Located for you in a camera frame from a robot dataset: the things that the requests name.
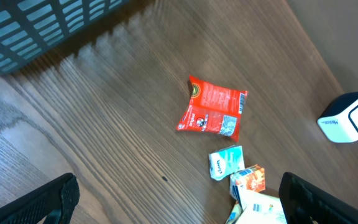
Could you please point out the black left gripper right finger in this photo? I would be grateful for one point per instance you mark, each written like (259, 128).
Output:
(303, 202)

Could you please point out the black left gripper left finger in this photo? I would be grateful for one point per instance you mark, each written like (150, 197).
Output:
(54, 202)

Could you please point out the cream snack bag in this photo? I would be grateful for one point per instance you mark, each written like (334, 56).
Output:
(255, 208)

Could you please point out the orange tissue pack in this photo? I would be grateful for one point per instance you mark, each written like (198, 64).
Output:
(251, 178)

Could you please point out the teal tissue pack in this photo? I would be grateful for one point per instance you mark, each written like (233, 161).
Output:
(225, 162)

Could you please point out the red snack packet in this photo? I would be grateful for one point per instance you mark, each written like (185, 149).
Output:
(213, 109)

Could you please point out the white barcode scanner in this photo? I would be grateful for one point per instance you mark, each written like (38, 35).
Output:
(339, 121)

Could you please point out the grey plastic mesh basket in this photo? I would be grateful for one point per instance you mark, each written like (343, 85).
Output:
(29, 28)

